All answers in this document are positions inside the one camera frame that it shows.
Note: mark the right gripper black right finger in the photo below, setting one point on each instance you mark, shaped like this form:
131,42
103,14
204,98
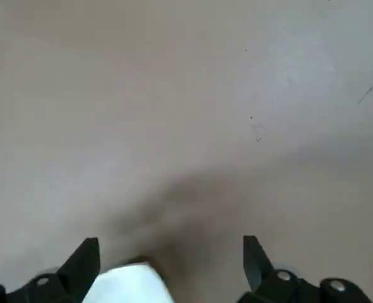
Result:
258,271

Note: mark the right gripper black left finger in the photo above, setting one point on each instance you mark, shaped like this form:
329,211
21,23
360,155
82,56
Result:
75,268

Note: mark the white shallow box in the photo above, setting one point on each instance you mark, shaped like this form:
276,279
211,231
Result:
129,287

